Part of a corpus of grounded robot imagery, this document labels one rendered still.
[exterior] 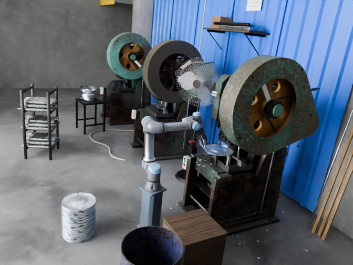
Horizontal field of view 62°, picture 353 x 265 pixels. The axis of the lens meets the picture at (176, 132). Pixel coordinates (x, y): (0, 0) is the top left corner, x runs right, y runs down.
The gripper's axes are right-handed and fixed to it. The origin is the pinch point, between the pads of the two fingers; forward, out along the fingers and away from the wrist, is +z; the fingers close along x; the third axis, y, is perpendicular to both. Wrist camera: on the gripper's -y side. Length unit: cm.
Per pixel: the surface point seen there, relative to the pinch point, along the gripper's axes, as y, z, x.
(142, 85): -268, -54, -167
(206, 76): -70, -62, 1
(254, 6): -177, -135, 64
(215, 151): 5.1, 4.7, 11.4
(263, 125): 20, -18, 61
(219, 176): 28.5, 21.7, 15.8
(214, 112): -11.1, -29.7, 14.7
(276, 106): 32, -36, 72
